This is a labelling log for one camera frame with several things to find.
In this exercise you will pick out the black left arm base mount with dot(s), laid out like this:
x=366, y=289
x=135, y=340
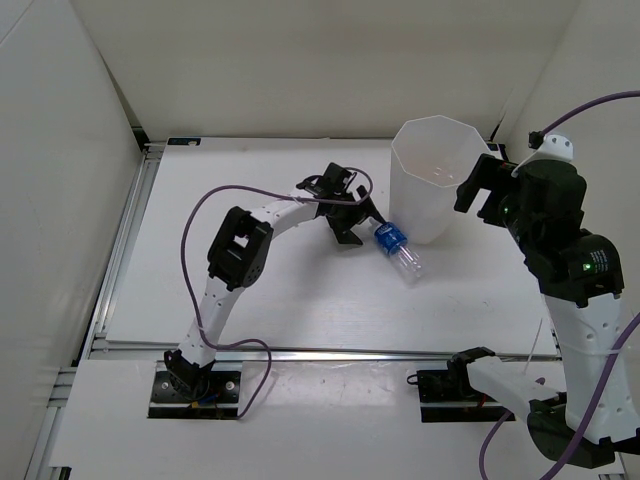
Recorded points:
x=216, y=398

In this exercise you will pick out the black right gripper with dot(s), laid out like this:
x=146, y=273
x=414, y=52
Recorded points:
x=489, y=174

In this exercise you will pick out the blue corner label left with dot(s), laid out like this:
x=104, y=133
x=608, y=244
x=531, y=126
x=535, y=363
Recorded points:
x=184, y=141

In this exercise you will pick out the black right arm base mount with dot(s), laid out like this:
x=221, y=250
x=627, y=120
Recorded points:
x=446, y=396

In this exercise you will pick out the aluminium front table rail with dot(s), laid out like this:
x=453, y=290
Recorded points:
x=103, y=349

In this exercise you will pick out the white octagonal bin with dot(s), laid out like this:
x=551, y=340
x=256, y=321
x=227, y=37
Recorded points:
x=430, y=158

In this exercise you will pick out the aluminium left table rail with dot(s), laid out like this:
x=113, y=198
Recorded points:
x=122, y=249

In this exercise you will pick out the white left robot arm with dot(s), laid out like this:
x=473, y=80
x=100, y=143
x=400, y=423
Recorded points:
x=238, y=254

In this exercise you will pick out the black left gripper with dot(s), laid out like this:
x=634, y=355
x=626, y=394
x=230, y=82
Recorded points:
x=359, y=212

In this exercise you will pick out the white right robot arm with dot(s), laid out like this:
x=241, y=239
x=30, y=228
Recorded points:
x=579, y=275

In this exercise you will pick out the clear bottle blue label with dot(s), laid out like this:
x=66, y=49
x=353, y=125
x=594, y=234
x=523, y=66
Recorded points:
x=394, y=244

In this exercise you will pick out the aluminium table rail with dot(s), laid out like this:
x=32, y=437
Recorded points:
x=103, y=349
x=122, y=249

